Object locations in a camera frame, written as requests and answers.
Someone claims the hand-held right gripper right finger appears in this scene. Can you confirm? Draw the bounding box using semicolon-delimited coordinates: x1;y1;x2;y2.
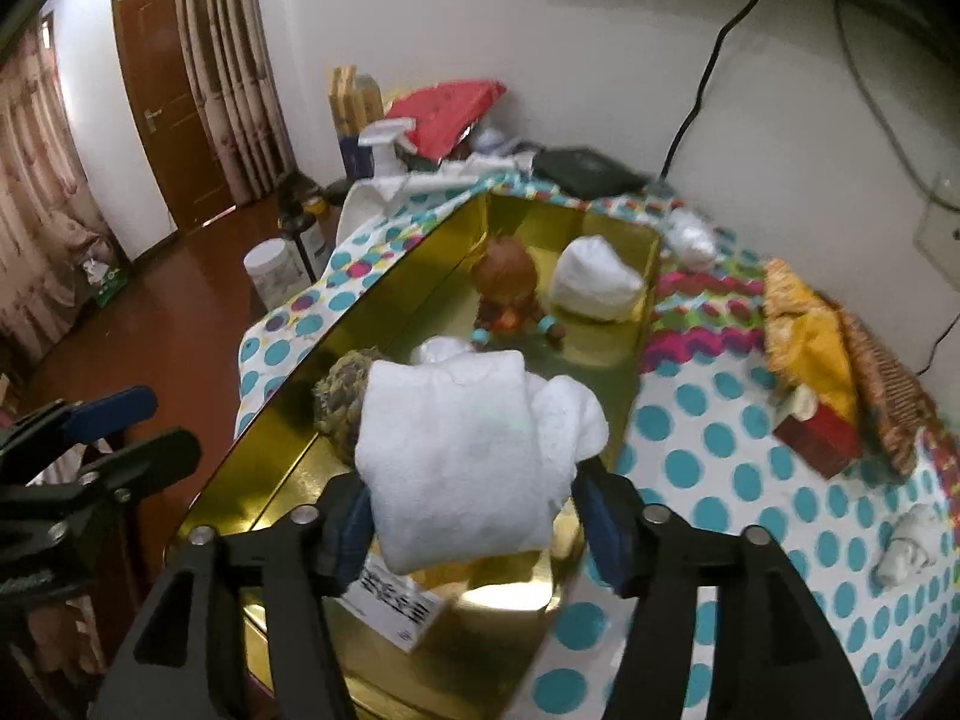
574;457;875;720

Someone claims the dark glass bottle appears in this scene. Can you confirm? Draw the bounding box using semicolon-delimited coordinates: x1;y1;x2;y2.
277;169;342;237

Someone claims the yellow medicine box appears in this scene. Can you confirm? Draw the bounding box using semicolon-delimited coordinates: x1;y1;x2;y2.
341;532;586;653

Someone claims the brown patterned snack bag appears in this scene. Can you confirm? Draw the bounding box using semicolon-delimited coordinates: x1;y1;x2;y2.
832;307;942;477

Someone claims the green white box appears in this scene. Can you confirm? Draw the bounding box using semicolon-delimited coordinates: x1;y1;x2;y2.
75;255;132;308

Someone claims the red paper bag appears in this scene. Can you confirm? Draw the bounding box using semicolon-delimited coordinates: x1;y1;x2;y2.
386;79;507;158

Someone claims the clear plastic bag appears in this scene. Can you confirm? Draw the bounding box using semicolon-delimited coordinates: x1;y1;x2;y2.
411;336;481;367

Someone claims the brown woven ball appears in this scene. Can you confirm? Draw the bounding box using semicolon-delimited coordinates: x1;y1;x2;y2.
311;347;383;462

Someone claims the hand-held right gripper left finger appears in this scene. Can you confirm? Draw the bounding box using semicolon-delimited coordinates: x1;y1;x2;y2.
90;476;376;720

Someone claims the gold tin box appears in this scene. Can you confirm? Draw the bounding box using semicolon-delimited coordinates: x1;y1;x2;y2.
169;191;665;720

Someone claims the small rolled white sock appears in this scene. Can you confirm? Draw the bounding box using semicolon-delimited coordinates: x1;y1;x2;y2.
871;504;942;590

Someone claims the white cloth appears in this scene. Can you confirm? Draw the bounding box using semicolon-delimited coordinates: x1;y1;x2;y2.
337;150;537;248

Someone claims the brown wooden door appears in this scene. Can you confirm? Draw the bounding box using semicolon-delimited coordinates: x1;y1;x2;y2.
111;0;237;233

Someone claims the polka dot tablecloth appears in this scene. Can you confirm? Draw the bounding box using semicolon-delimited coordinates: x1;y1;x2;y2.
236;169;960;720

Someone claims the thick black cable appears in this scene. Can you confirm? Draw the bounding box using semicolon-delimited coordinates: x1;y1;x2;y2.
664;0;777;181

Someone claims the black power bank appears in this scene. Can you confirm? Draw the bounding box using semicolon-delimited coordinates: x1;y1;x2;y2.
532;146;650;197

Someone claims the beige patterned curtain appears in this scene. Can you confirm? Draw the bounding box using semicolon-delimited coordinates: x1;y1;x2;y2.
0;22;113;361
174;0;295;203

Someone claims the white spray bottle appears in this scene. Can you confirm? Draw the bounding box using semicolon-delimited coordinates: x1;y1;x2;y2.
358;118;417;181

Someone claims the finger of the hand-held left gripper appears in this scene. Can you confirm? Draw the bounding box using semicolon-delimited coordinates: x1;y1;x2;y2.
0;427;203;533
0;386;158;470

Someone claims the white jar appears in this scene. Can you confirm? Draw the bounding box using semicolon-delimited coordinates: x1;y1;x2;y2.
244;238;312;312

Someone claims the red box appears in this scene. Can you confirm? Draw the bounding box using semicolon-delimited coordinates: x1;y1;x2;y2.
772;382;863;479

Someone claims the yellow snack bag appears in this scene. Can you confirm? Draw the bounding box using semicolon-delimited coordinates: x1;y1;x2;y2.
761;259;860;421

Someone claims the white crumpled plastic bag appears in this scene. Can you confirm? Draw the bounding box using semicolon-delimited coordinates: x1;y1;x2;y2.
664;208;717;267

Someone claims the stack of cardboard boxes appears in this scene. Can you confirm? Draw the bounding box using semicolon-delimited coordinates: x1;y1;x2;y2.
326;64;383;181

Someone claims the monkey figurine toy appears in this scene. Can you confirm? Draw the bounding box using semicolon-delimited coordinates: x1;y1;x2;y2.
471;234;571;350

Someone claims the thin dark cable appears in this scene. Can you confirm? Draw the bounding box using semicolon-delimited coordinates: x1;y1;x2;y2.
832;0;960;211

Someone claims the black charger cable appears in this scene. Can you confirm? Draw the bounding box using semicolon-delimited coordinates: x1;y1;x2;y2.
911;311;960;376

